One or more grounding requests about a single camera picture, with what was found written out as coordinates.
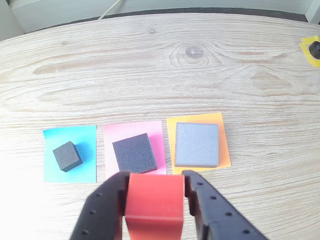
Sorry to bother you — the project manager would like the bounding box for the small black cube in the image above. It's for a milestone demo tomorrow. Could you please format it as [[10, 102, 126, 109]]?
[[52, 140, 84, 173]]

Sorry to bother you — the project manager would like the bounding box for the small red cube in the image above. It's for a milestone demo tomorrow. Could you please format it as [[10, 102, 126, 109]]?
[[124, 172, 186, 240]]

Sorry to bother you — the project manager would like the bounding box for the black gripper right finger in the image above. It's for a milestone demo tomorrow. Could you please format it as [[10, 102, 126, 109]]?
[[182, 170, 270, 240]]

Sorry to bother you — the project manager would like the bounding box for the large grey cube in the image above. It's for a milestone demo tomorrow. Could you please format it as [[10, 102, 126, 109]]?
[[174, 121, 220, 169]]

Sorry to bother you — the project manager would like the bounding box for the white shelf frame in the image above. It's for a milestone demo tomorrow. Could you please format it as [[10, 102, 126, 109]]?
[[304, 0, 320, 26]]

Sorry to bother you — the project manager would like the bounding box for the orange paper sheet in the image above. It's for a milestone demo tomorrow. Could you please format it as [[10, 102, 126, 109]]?
[[166, 112, 232, 175]]

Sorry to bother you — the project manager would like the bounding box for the medium black cube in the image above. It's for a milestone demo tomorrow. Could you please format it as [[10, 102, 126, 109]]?
[[111, 132, 158, 175]]

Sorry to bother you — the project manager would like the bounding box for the pink paper sheet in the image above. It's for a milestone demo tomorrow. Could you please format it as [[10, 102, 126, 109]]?
[[103, 120, 168, 180]]

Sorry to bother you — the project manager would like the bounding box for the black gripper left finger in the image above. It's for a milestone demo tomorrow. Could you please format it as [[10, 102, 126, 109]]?
[[70, 170, 132, 240]]

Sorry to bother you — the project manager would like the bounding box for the yellow tape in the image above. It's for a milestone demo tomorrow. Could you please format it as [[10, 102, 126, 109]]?
[[299, 35, 320, 68]]

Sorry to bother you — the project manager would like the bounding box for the blue paper sheet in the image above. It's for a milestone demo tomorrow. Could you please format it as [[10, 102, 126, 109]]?
[[42, 124, 98, 185]]

